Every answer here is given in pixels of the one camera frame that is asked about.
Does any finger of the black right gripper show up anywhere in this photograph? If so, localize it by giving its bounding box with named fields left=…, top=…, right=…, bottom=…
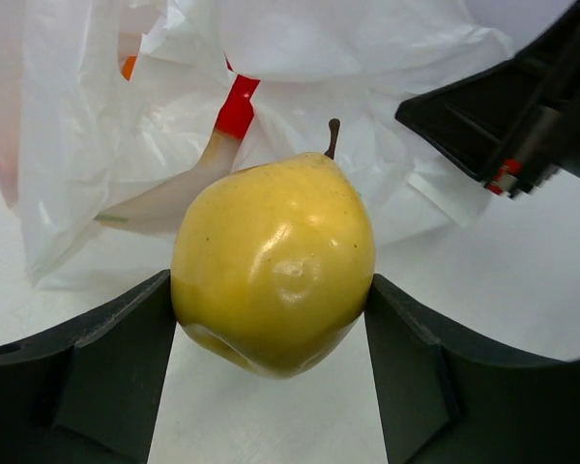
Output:
left=395, top=1, right=580, bottom=197

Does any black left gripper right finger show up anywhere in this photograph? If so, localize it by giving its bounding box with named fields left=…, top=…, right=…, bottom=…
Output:
left=364, top=275, right=580, bottom=463

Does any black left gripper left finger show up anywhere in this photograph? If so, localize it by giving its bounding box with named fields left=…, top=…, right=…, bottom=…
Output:
left=0, top=271, right=176, bottom=463

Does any white plastic bag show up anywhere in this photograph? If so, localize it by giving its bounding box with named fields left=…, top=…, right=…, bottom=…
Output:
left=0, top=1, right=513, bottom=289

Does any yellow fake banana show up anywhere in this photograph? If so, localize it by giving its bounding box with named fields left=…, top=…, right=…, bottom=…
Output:
left=95, top=75, right=259, bottom=229

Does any orange fake fruit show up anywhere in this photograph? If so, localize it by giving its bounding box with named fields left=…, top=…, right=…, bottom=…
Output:
left=121, top=55, right=137, bottom=81

